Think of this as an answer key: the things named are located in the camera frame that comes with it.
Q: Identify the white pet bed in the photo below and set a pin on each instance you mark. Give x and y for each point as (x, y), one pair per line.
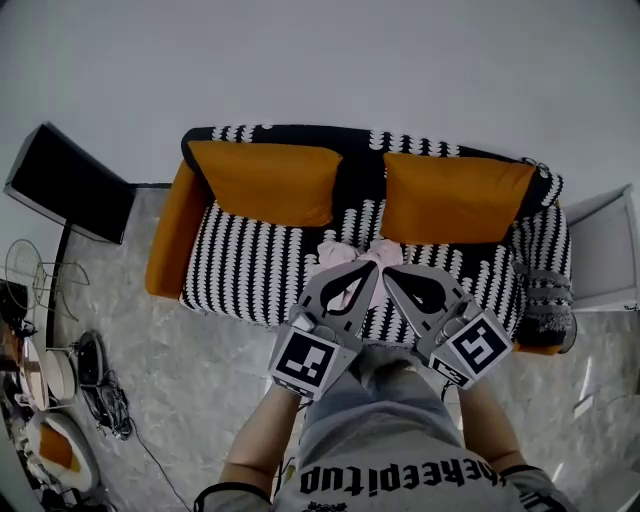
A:
(85, 460)

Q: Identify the white cabinet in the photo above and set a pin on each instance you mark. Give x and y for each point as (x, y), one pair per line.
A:
(600, 250)

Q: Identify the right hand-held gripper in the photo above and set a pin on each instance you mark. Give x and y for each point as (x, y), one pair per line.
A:
(475, 350)

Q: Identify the grey fringed scarf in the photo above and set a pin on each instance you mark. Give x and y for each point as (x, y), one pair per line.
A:
(547, 305)

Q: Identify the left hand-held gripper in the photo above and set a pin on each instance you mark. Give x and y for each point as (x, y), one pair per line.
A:
(310, 360)

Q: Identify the person's grey printed t-shirt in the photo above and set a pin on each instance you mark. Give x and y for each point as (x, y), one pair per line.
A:
(380, 440)

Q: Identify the black rectangular panel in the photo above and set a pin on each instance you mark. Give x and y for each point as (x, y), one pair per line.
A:
(70, 185)

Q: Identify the round white side table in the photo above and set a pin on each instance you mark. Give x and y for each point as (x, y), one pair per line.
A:
(62, 375)

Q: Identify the pink cloth garment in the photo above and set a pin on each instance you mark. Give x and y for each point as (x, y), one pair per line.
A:
(335, 252)

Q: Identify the orange sofa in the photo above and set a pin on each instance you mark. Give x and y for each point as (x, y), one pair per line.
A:
(170, 240)

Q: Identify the person's right forearm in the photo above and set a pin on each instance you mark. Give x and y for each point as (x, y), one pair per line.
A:
(490, 430)

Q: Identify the person's left forearm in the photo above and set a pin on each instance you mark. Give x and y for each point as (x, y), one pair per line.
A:
(260, 440)

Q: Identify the person's blue jeans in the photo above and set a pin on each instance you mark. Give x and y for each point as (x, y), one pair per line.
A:
(350, 395)

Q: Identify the round pink side table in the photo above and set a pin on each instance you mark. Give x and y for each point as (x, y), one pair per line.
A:
(32, 375)

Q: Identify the small orange cushion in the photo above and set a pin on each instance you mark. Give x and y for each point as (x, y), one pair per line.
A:
(55, 445)

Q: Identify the large orange cushion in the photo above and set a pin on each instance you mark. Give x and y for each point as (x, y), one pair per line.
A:
(265, 180)
(450, 200)

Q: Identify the black robot vacuum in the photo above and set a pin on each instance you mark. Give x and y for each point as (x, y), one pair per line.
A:
(90, 357)

